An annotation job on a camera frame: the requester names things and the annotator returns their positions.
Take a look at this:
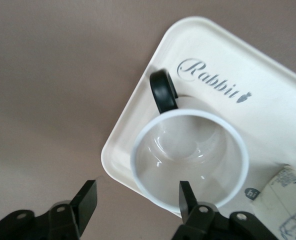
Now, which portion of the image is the white smiley cup black handle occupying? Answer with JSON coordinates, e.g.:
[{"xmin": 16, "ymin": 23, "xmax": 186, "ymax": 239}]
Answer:
[{"xmin": 130, "ymin": 70, "xmax": 250, "ymax": 210}]

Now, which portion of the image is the brown table cover mat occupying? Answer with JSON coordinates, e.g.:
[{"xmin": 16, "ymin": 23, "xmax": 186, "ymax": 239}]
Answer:
[{"xmin": 0, "ymin": 0, "xmax": 296, "ymax": 240}]

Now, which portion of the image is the white rectangular Rabbit tray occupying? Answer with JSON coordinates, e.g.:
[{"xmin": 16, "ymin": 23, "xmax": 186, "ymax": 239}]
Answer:
[{"xmin": 100, "ymin": 15, "xmax": 296, "ymax": 221}]

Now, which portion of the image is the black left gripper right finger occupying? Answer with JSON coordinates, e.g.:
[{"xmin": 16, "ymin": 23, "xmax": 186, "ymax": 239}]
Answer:
[{"xmin": 171, "ymin": 180, "xmax": 274, "ymax": 240}]

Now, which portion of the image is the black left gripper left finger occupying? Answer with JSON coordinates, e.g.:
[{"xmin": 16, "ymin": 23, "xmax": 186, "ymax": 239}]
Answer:
[{"xmin": 0, "ymin": 179, "xmax": 99, "ymax": 240}]

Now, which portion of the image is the blue white milk carton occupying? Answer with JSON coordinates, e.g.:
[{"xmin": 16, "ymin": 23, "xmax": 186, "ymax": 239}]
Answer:
[{"xmin": 250, "ymin": 163, "xmax": 296, "ymax": 240}]

